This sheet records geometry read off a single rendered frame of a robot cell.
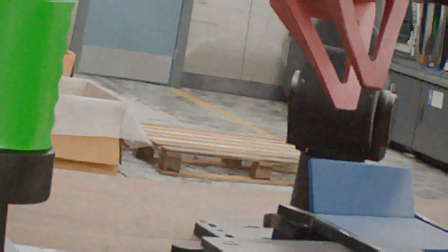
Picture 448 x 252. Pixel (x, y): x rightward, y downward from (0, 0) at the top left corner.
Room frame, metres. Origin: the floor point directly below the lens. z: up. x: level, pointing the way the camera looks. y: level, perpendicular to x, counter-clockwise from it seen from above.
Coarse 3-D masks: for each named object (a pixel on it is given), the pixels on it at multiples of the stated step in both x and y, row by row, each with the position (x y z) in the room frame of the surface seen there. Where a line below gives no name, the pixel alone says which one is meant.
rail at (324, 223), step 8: (312, 224) 0.58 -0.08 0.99; (320, 224) 0.57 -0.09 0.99; (328, 224) 0.56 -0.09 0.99; (320, 232) 0.57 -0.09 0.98; (328, 232) 0.56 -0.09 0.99; (336, 232) 0.55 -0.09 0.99; (344, 232) 0.55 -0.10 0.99; (312, 240) 0.57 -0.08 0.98; (336, 240) 0.55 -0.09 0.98; (344, 240) 0.54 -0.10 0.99; (352, 240) 0.54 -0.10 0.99; (360, 240) 0.53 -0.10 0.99; (360, 248) 0.53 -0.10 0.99; (368, 248) 0.52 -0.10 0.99; (376, 248) 0.51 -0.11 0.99
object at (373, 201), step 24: (312, 168) 0.60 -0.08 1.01; (336, 168) 0.61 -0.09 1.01; (360, 168) 0.62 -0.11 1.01; (384, 168) 0.62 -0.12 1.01; (408, 168) 0.63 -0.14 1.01; (312, 192) 0.60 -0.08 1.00; (336, 192) 0.60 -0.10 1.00; (360, 192) 0.61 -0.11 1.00; (384, 192) 0.62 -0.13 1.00; (408, 192) 0.62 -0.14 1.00; (336, 216) 0.59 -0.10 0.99; (360, 216) 0.60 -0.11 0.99; (384, 216) 0.61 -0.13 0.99; (408, 216) 0.62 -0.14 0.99; (384, 240) 0.54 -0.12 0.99; (408, 240) 0.55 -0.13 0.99; (432, 240) 0.55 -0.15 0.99
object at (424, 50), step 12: (408, 0) 0.54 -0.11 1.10; (420, 0) 0.47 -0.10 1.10; (432, 0) 0.44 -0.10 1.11; (444, 0) 0.44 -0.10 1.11; (420, 12) 0.46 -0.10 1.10; (432, 12) 0.45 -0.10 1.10; (444, 12) 0.45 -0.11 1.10; (420, 24) 0.46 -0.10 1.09; (432, 24) 0.45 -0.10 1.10; (444, 24) 0.45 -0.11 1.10; (420, 36) 0.46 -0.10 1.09; (432, 36) 0.45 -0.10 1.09; (444, 36) 0.45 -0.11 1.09; (420, 48) 0.46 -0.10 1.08; (432, 48) 0.45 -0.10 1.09; (444, 48) 0.45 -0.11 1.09; (420, 60) 0.46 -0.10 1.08; (432, 60) 0.45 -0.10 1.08; (444, 60) 0.45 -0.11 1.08; (432, 72) 0.46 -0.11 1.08; (444, 72) 0.46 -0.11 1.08
